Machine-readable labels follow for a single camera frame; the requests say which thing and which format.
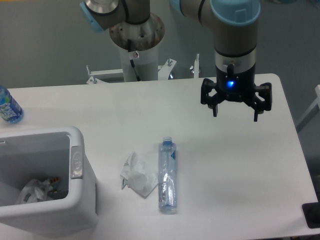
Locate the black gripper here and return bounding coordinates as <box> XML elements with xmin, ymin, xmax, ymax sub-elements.
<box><xmin>200</xmin><ymin>64</ymin><xmax>272</xmax><ymax>122</ymax></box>

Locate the clear plastic bottle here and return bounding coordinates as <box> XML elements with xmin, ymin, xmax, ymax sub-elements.
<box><xmin>158</xmin><ymin>136</ymin><xmax>178</xmax><ymax>215</ymax></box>

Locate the white paper wrapper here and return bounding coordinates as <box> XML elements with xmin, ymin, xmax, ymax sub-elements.
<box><xmin>120</xmin><ymin>150</ymin><xmax>158</xmax><ymax>199</ymax></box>

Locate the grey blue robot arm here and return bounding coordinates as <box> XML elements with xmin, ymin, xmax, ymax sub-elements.
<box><xmin>79</xmin><ymin>0</ymin><xmax>272</xmax><ymax>117</ymax></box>

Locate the white plastic trash can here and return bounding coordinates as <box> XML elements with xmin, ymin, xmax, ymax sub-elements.
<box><xmin>0</xmin><ymin>126</ymin><xmax>99</xmax><ymax>235</ymax></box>

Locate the trash inside can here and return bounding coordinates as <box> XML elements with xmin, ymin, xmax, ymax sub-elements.
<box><xmin>15</xmin><ymin>176</ymin><xmax>69</xmax><ymax>205</ymax></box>

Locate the black device at table edge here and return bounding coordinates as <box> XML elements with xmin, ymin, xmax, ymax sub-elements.
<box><xmin>302</xmin><ymin>202</ymin><xmax>320</xmax><ymax>229</ymax></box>

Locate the blue labelled water bottle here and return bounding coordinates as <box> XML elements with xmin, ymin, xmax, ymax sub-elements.
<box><xmin>0</xmin><ymin>85</ymin><xmax>24</xmax><ymax>124</ymax></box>

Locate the white frame at right edge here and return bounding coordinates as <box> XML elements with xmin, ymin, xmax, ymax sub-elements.
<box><xmin>295</xmin><ymin>84</ymin><xmax>320</xmax><ymax>133</ymax></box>

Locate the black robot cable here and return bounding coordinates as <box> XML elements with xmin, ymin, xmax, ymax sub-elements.
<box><xmin>126</xmin><ymin>38</ymin><xmax>142</xmax><ymax>82</ymax></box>

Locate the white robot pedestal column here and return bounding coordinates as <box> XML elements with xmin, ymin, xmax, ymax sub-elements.
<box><xmin>109</xmin><ymin>13</ymin><xmax>165</xmax><ymax>69</ymax></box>

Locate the white pedestal base frame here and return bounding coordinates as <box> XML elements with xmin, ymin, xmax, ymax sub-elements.
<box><xmin>85</xmin><ymin>53</ymin><xmax>202</xmax><ymax>85</ymax></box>

